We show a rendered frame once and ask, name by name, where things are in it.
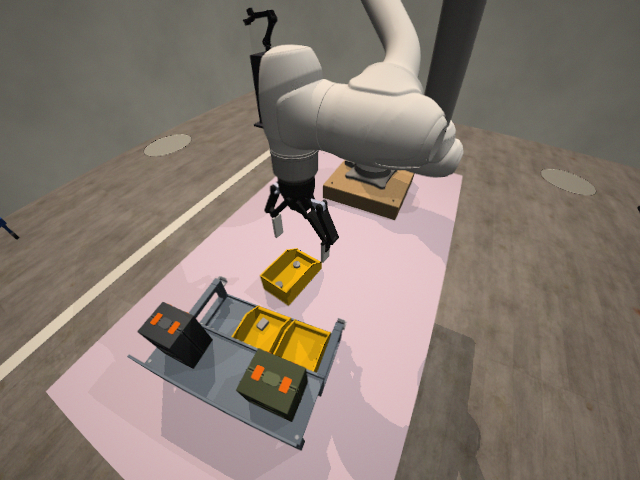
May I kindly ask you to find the yellow bin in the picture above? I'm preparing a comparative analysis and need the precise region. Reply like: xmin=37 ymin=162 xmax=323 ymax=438
xmin=232 ymin=305 xmax=292 ymax=354
xmin=273 ymin=319 xmax=330 ymax=373
xmin=260 ymin=248 xmax=322 ymax=306

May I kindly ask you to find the olive green case with orange latches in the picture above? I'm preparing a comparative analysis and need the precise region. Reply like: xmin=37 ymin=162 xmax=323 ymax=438
xmin=236 ymin=348 xmax=308 ymax=422

